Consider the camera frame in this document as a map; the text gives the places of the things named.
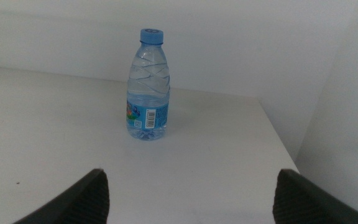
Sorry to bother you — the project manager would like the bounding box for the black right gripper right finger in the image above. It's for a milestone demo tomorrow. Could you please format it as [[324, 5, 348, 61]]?
[[272, 168, 358, 224]]

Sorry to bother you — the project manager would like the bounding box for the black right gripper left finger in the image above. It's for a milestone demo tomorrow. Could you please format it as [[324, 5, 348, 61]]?
[[12, 168, 111, 224]]

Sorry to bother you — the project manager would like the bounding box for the clear water bottle blue cap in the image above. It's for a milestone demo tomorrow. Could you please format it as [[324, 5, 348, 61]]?
[[126, 28, 171, 141]]

